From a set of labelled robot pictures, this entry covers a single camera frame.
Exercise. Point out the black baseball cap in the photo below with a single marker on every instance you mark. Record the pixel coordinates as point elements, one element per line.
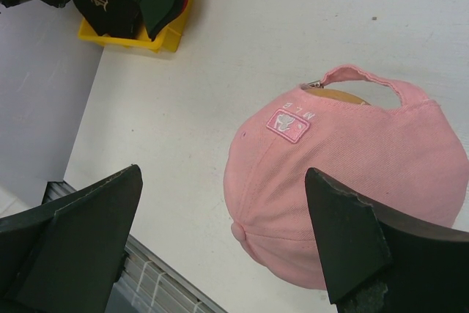
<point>115,18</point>

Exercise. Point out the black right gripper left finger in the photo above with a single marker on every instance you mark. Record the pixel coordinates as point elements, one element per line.
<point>66,255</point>

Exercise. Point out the wooden hat stand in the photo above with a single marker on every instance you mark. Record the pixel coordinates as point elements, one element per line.
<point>335,94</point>

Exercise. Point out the aluminium front rail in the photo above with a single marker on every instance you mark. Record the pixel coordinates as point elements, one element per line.
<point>145,283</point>

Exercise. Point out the pink baseball cap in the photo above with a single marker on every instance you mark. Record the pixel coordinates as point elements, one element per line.
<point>407,157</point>

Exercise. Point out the yellow plastic tray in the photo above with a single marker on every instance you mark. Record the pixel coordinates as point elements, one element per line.
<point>168,38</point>

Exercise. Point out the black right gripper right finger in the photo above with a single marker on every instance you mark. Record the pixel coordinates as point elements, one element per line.
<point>377,259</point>

